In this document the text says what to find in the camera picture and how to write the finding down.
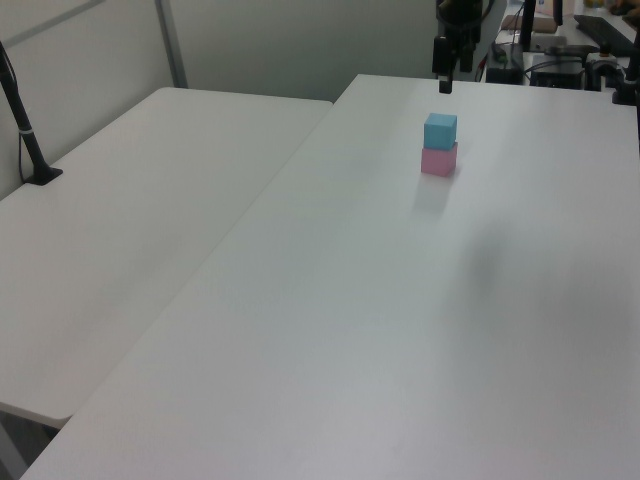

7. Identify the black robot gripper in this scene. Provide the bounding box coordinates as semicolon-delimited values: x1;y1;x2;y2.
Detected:
431;0;496;96

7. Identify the blue cube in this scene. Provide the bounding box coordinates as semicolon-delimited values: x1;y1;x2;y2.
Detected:
423;112;459;152

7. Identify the pink cube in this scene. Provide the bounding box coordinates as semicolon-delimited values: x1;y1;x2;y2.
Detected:
420;141;459;177

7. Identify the small black box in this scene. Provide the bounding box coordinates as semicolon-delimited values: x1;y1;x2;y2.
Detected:
486;65;524;85

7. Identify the black upright stand pole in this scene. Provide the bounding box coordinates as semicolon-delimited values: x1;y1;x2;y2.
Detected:
519;0;539;52

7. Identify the brown cardboard box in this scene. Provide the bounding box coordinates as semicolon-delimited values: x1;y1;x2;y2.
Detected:
501;13;569;37

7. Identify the black electronics box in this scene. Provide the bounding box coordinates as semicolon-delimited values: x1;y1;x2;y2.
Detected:
529;45;587;91

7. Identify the silver metal clamp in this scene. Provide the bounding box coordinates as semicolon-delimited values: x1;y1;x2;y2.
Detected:
585;53;626;93

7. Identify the black keyboard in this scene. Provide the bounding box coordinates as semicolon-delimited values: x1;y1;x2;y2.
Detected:
573;14;637;57

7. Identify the black table clamp mount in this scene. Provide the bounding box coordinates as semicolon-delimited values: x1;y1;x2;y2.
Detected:
611;41;640;107

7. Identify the black camera pole with base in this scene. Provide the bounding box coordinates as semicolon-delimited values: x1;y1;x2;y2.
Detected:
0;39;65;188

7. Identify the thin black cable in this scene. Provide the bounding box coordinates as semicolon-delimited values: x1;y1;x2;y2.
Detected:
17;130;29;183

